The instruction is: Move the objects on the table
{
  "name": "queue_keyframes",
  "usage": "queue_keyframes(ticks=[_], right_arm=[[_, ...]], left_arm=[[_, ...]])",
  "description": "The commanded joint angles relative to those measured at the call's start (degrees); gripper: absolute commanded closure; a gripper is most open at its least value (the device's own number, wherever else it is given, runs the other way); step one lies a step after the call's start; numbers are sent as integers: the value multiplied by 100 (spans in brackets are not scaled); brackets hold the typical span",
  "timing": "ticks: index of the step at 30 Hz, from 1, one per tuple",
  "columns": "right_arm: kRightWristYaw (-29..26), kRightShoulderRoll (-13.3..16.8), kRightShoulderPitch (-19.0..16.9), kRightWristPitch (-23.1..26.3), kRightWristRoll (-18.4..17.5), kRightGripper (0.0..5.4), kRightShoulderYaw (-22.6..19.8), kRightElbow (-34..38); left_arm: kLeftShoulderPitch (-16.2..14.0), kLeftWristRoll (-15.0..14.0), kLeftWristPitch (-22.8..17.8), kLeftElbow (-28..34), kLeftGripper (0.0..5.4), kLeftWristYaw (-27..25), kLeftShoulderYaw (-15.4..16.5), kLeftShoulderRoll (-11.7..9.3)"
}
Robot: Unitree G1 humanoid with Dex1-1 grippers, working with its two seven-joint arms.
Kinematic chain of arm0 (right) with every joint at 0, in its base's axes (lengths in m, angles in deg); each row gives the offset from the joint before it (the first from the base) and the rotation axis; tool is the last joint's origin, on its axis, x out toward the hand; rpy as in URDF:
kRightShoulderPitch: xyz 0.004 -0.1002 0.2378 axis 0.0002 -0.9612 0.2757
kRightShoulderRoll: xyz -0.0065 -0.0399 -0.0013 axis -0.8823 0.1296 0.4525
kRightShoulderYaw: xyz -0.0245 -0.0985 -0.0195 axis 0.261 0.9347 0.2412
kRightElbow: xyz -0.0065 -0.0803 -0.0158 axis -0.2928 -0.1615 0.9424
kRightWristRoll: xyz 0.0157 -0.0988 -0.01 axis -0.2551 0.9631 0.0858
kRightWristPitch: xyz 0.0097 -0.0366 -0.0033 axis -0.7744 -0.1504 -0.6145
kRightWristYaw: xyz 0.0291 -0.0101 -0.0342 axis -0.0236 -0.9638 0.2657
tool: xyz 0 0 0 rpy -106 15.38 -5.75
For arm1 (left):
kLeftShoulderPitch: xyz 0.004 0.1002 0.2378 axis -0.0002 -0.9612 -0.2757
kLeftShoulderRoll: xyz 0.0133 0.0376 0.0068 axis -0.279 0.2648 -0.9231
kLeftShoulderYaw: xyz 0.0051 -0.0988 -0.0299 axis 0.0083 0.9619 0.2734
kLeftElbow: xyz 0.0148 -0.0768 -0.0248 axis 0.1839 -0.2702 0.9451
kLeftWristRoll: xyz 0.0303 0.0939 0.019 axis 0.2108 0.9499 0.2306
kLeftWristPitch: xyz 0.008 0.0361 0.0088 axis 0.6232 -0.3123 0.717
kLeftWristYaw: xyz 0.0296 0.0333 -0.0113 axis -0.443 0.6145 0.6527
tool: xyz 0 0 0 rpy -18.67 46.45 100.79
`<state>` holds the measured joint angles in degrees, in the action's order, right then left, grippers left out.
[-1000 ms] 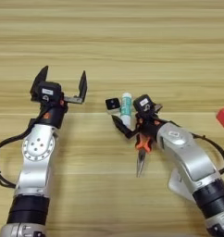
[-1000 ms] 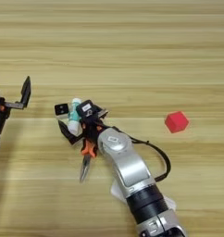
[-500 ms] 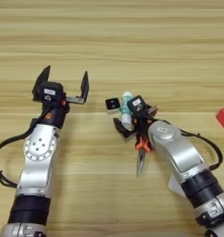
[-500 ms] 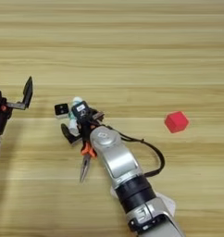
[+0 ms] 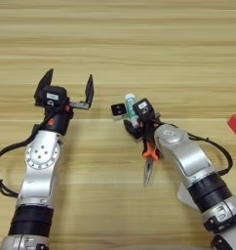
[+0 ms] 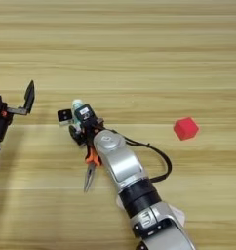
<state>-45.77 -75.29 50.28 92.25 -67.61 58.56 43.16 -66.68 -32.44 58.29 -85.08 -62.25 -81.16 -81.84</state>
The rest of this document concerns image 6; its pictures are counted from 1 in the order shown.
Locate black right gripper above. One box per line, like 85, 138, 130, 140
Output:
68, 118, 105, 147

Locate white green glue stick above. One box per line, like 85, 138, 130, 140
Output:
70, 99, 85, 126

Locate red foam cube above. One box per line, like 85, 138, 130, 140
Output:
173, 116, 200, 142

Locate small black white cube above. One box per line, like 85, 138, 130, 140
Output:
57, 108, 74, 127

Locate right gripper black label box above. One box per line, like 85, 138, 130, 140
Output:
73, 103, 98, 127

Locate orange black needle-nose pliers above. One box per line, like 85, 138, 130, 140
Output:
83, 143, 103, 193

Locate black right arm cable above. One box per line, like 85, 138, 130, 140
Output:
114, 129, 173, 184

